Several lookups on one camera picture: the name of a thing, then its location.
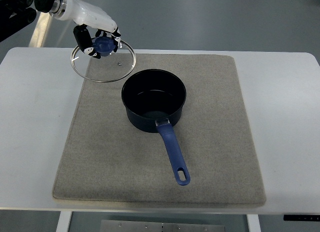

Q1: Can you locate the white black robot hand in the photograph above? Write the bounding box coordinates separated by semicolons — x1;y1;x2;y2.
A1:
49;0;121;59

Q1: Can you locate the glass lid blue knob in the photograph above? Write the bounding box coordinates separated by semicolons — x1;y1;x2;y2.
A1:
70;41;137;83

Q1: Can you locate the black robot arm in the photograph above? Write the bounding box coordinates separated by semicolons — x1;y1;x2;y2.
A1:
0;0;62;41

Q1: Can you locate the dark blue saucepan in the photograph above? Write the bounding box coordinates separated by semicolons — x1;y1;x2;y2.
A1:
121;69;191;186

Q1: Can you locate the grey felt mat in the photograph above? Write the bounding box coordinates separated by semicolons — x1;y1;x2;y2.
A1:
52;54;266;208

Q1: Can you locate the white left table leg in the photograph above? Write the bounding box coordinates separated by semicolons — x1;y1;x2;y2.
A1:
56;211;73;232

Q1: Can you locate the white table leg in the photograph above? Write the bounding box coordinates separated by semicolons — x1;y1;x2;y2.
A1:
246;214;262;232
56;211;73;232

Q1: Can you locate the white right table leg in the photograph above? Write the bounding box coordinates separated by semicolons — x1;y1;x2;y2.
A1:
246;214;262;232

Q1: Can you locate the black table control panel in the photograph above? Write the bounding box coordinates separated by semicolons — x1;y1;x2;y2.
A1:
283;215;320;222

